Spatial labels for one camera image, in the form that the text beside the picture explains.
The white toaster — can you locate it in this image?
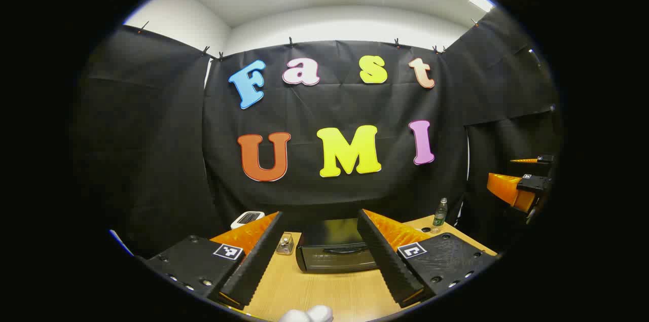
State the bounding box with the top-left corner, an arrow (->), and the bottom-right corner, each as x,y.
231,211 -> 265,230

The black backdrop cloth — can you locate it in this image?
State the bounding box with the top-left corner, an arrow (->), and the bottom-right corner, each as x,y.
76,8 -> 563,259

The small wire mesh holder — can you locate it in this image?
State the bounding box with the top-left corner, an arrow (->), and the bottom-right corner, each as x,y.
276,232 -> 295,256

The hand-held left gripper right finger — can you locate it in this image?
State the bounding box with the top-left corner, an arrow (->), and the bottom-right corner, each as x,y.
357,209 -> 500,308

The black electric oven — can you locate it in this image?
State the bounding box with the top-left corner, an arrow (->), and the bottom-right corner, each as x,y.
296,218 -> 378,274

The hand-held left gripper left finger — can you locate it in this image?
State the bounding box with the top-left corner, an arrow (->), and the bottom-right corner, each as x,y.
143,211 -> 283,311

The clear plastic water bottle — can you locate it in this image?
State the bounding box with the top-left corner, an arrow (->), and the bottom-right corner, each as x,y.
432,198 -> 449,227

